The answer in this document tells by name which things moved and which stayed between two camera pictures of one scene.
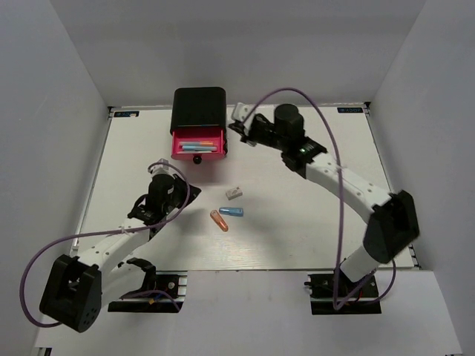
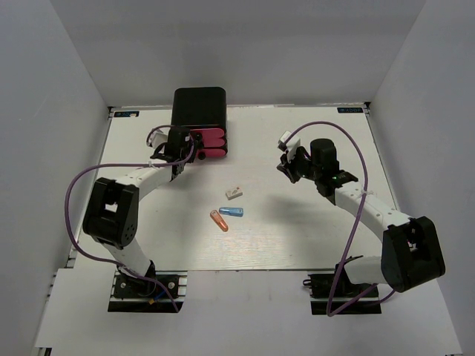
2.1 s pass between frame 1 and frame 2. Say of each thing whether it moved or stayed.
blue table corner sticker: stayed
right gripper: moved
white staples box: stayed
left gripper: moved
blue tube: stayed
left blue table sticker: stayed
